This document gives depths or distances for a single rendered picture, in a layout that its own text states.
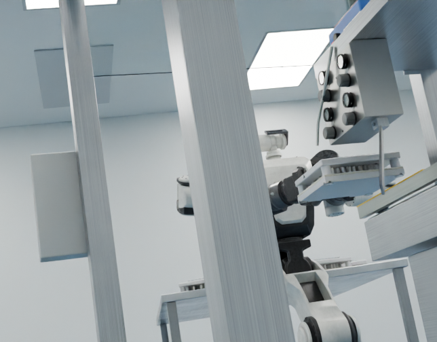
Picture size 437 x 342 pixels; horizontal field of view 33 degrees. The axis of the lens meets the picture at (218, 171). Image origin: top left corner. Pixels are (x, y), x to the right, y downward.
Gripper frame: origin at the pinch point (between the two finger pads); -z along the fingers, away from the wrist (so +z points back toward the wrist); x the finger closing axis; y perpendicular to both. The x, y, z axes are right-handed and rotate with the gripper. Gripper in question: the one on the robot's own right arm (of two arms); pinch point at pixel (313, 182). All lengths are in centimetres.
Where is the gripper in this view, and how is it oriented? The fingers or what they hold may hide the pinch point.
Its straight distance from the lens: 235.1
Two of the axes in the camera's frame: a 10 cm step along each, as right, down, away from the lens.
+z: -6.9, 3.1, 6.6
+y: -7.1, -0.8, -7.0
